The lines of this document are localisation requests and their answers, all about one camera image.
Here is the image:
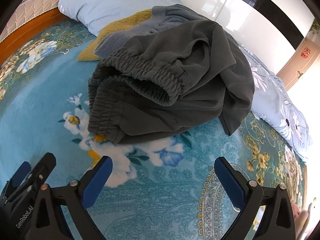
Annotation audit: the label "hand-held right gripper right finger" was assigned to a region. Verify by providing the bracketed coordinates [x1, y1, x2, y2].
[214, 156, 297, 240]

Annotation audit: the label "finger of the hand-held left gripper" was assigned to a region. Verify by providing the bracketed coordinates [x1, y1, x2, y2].
[19, 152, 57, 193]
[9, 161, 32, 188]

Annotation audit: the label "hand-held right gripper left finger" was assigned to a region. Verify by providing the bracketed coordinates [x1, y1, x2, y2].
[30, 156, 114, 240]

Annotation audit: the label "dark grey pants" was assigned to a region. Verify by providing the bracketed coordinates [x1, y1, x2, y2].
[87, 20, 255, 146]

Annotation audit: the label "blue-grey garment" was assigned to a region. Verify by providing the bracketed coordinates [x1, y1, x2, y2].
[94, 4, 218, 58]

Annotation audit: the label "teal floral blanket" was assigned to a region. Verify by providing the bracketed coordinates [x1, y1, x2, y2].
[0, 20, 308, 240]

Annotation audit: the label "beige wooden door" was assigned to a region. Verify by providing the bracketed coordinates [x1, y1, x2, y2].
[276, 21, 320, 91]

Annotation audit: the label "mustard yellow fuzzy cloth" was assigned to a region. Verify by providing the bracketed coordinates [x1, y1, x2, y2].
[77, 9, 153, 62]

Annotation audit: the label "glossy white wardrobe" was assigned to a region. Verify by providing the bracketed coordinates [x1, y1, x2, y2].
[152, 0, 316, 76]

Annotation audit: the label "beige quilted headboard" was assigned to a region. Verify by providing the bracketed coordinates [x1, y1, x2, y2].
[5, 0, 73, 43]

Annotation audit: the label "orange wooden bed frame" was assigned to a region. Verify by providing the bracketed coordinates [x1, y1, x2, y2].
[0, 7, 68, 65]

